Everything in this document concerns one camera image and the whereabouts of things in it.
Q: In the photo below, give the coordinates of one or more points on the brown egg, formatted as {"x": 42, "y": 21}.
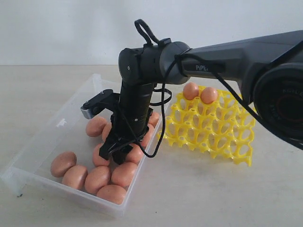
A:
{"x": 112, "y": 193}
{"x": 209, "y": 95}
{"x": 75, "y": 177}
{"x": 154, "y": 118}
{"x": 62, "y": 163}
{"x": 97, "y": 159}
{"x": 123, "y": 174}
{"x": 135, "y": 155}
{"x": 97, "y": 178}
{"x": 190, "y": 91}
{"x": 106, "y": 131}
{"x": 147, "y": 137}
{"x": 95, "y": 126}

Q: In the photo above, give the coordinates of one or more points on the clear plastic container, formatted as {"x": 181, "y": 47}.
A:
{"x": 65, "y": 131}

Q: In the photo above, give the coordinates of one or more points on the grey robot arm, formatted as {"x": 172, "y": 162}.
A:
{"x": 267, "y": 69}

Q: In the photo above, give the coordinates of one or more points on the yellow plastic egg tray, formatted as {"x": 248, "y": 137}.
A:
{"x": 223, "y": 128}

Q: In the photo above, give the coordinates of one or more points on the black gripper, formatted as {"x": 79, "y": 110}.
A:
{"x": 129, "y": 126}

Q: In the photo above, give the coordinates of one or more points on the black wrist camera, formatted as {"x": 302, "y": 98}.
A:
{"x": 106, "y": 99}

